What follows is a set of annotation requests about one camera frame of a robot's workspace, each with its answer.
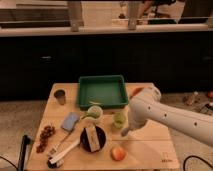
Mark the grey towel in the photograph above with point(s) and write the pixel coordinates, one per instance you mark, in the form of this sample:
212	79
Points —
125	131

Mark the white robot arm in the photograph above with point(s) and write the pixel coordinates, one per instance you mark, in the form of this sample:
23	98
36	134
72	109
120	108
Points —
146	105

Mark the green plastic cup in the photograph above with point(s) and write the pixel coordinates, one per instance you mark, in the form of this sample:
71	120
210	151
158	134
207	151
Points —
119	120

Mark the small metal cup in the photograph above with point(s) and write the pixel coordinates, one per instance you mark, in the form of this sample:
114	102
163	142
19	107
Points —
60	96

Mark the green plastic tray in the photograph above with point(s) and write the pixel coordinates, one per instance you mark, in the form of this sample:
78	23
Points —
109	91

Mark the orange bowl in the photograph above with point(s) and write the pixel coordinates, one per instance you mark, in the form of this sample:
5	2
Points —
136	91

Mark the wooden block on plate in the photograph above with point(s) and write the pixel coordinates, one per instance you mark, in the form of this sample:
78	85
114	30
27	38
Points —
92	138

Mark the blue sponge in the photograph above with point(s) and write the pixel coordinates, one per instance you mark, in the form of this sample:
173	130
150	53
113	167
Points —
69	122

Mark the orange apple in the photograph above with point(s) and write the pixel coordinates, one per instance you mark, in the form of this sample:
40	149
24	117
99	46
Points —
118	153

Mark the red grape bunch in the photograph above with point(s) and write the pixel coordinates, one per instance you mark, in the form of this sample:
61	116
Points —
46	133

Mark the metal fork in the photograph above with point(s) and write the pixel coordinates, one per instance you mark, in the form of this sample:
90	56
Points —
56	146

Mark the white handled brush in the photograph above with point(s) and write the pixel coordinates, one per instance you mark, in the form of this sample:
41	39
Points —
57	160

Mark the black clamp post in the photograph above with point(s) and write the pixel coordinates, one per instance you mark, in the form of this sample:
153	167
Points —
25	142

